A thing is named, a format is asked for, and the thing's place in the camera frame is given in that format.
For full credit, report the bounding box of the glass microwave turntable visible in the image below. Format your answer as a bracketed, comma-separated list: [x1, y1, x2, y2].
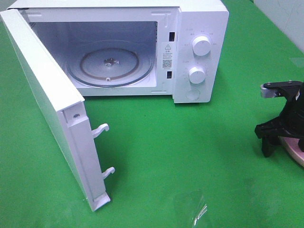
[67, 40, 155, 87]

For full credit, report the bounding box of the white microwave door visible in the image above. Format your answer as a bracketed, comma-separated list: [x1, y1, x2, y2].
[0, 9, 115, 211]

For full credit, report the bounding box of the lower white microwave knob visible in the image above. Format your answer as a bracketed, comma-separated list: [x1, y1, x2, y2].
[189, 67, 206, 84]

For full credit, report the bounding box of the upper white microwave knob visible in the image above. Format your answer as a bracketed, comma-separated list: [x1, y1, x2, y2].
[192, 35, 211, 57]

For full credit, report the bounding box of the white microwave oven body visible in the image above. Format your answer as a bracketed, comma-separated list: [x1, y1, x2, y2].
[6, 0, 229, 103]

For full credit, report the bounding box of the pink round plate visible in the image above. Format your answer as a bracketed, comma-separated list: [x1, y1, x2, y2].
[279, 137, 304, 167]

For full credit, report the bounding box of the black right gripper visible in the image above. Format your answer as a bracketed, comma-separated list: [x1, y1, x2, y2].
[255, 89, 304, 157]

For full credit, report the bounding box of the white microwave knob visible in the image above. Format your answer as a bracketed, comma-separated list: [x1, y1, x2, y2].
[189, 67, 206, 84]
[192, 35, 211, 57]

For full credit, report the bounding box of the round white door-release button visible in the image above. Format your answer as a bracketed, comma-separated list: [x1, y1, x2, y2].
[186, 89, 200, 101]

